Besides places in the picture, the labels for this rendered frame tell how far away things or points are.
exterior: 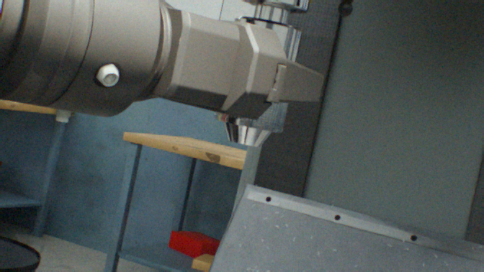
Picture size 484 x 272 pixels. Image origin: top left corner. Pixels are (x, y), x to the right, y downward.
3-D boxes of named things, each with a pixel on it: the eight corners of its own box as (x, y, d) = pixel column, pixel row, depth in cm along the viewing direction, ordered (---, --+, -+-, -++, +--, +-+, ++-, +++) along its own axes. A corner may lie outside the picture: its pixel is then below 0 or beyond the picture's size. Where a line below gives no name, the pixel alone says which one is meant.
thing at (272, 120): (284, 132, 59) (302, 47, 58) (279, 134, 54) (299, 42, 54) (218, 118, 59) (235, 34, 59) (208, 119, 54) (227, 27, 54)
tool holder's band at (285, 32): (302, 47, 58) (305, 33, 58) (299, 42, 54) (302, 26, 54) (235, 34, 59) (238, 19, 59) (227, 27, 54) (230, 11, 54)
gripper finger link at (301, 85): (308, 111, 56) (238, 96, 53) (319, 65, 56) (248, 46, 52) (325, 115, 55) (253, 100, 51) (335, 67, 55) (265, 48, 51)
